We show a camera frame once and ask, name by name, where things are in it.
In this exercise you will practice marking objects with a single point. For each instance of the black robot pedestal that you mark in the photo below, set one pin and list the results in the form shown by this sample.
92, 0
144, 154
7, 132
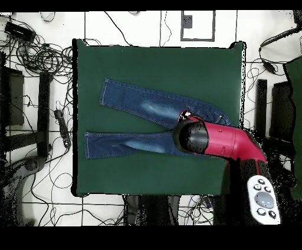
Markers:
153, 210

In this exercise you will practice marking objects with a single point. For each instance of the grey square floor frame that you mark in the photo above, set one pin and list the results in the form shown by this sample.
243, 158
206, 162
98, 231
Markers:
197, 39

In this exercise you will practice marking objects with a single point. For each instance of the black stand bar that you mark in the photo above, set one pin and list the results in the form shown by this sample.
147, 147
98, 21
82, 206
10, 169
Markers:
43, 106
260, 106

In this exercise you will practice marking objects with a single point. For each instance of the green cloth piece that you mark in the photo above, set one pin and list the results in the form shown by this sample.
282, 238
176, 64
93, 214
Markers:
298, 118

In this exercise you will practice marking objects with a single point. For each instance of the blue denim jeans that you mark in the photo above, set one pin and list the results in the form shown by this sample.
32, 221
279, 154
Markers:
141, 99

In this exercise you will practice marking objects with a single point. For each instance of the dark grey floor socket plate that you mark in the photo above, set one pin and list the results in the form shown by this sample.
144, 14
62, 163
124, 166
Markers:
187, 21

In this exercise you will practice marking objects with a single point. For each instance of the black flat panel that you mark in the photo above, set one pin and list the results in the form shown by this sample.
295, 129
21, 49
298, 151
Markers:
14, 99
282, 110

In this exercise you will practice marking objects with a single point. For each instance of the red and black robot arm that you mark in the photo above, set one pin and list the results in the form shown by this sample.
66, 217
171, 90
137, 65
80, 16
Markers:
224, 141

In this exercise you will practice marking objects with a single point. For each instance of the grey wheeled stand base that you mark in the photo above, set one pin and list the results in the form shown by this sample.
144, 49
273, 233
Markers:
30, 165

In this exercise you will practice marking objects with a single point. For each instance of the black power strip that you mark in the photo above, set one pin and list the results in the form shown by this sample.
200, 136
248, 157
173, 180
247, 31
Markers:
62, 127

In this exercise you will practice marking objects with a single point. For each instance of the dark green table cloth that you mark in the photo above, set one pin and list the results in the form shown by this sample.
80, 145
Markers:
165, 66

